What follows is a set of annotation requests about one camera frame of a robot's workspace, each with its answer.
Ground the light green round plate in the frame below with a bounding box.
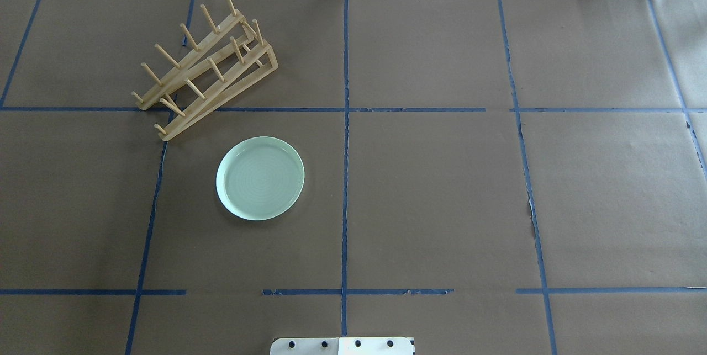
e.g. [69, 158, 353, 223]
[215, 136, 305, 221]

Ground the wooden dish rack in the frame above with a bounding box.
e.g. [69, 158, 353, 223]
[131, 0, 279, 142]

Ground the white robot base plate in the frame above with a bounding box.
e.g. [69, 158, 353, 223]
[270, 337, 416, 354]

